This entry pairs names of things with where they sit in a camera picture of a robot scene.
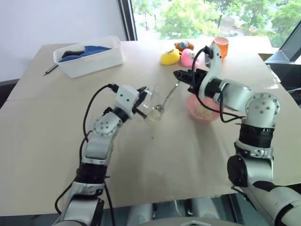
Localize yellow plush toy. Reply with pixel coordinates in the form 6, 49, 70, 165
160, 48, 181, 65

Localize oatmeal in pink bowl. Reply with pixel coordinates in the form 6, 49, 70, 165
194, 104, 217, 118

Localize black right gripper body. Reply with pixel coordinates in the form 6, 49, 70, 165
187, 68, 209, 95

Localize oatmeal in glass mug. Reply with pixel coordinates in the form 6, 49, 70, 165
146, 110, 163, 122

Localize orange plastic cup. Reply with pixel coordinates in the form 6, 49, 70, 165
210, 36, 230, 59

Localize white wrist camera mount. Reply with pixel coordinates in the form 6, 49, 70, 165
199, 44, 223, 95
114, 85, 140, 116

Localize metal spoon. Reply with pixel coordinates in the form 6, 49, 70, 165
152, 81, 181, 114

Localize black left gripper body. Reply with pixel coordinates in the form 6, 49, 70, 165
131, 90, 143, 116

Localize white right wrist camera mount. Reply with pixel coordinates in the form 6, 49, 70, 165
199, 44, 223, 95

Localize clear plastic bottle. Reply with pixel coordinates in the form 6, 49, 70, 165
218, 16, 236, 38

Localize pink bowl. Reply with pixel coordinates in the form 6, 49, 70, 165
187, 95, 225, 121

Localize white plastic bin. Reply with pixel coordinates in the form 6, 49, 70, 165
53, 35, 125, 79

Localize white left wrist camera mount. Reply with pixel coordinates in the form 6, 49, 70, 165
114, 85, 140, 116

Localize blue cloth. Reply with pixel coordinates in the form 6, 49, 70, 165
57, 44, 112, 63

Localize grey rounded shapes under table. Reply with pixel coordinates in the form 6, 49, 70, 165
131, 197, 242, 226

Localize dark pen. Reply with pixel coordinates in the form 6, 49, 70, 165
43, 63, 58, 76

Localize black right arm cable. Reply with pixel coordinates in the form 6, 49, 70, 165
190, 46, 246, 124

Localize black window frame post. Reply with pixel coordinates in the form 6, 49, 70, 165
117, 0, 138, 42

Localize dark slanted frame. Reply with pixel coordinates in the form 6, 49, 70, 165
264, 23, 301, 71

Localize pink plush toy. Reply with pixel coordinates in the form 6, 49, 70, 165
179, 48, 201, 69

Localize clear glass mug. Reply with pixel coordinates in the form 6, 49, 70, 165
142, 84, 166, 126

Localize black object in bin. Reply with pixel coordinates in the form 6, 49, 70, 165
61, 49, 86, 58

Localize brown plush toy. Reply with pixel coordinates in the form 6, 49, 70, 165
174, 40, 195, 51

